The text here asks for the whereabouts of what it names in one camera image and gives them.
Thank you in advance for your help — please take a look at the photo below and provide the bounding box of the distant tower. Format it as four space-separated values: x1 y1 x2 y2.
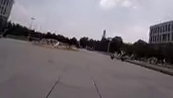
101 29 108 42

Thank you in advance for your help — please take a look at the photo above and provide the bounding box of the lamp pole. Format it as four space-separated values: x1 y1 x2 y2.
26 16 36 42

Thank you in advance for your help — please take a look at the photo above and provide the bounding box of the grey paved plaza ground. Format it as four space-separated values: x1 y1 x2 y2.
0 34 173 98

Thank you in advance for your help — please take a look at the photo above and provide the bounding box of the row of dark trees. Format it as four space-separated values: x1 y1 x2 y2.
3 16 173 65

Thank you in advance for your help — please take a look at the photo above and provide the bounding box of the pale heap of bicycles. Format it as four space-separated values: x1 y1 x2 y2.
30 35 80 54

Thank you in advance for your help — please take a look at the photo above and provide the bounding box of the raised kerb strip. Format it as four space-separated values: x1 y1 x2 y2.
122 59 173 80

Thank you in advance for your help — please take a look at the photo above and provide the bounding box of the row of parked bicycles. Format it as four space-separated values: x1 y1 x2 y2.
109 48 173 71

